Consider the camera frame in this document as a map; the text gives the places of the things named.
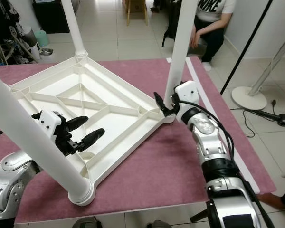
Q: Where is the thin black pole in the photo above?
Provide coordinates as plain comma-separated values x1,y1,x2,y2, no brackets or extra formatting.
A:
220,0,275,95

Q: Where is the long white tape strip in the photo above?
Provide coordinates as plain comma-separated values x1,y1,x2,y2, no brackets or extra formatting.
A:
184,59,260,194

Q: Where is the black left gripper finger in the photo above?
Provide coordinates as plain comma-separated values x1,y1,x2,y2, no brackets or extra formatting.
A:
64,115,89,133
77,128,106,152

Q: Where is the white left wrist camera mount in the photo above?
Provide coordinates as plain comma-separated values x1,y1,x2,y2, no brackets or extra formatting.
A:
37,110,65,145

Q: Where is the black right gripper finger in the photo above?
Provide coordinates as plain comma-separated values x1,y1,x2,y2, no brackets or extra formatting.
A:
153,92,171,117

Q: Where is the white plastic table leg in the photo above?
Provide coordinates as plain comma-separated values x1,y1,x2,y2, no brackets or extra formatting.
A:
62,0,88,61
163,0,199,107
0,66,95,207

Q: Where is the teal plastic cup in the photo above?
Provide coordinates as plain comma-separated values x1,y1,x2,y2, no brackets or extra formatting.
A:
35,30,49,47

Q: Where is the folded metal rack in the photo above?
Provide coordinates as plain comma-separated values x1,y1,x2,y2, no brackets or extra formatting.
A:
0,24,36,65

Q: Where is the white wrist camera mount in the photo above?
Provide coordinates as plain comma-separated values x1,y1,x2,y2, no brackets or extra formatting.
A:
37,110,65,145
175,81,201,119

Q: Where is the black patterned hanging cloth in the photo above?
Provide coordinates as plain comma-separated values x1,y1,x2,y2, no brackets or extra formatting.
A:
0,0,22,29

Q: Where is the robot right leg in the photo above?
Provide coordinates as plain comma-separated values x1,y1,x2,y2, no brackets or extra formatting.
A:
146,219,174,228

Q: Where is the white floor fan stand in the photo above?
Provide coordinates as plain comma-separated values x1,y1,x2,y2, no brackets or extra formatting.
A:
231,5,285,111

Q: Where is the black hair dryer with cable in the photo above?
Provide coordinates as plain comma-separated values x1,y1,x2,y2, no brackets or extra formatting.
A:
242,100,285,138

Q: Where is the black cabinet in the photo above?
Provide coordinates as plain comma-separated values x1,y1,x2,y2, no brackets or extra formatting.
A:
32,0,79,34

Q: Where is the robot leg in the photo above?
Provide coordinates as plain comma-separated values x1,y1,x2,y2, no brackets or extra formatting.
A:
146,219,174,228
72,217,104,228

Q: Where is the seated person in black trousers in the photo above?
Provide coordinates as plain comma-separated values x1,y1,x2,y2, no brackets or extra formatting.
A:
190,0,237,65

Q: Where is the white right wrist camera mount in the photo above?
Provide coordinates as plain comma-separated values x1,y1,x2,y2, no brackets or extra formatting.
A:
175,81,201,119

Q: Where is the grey and white canister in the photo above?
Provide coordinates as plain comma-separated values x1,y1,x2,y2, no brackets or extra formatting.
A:
21,26,41,62

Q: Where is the bare human foot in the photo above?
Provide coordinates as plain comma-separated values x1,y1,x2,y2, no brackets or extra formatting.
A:
259,192,285,209

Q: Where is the robot left leg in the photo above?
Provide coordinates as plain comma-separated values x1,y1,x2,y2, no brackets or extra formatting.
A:
72,217,104,228

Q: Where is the wooden stool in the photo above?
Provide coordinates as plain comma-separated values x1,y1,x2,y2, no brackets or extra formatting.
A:
124,0,149,26

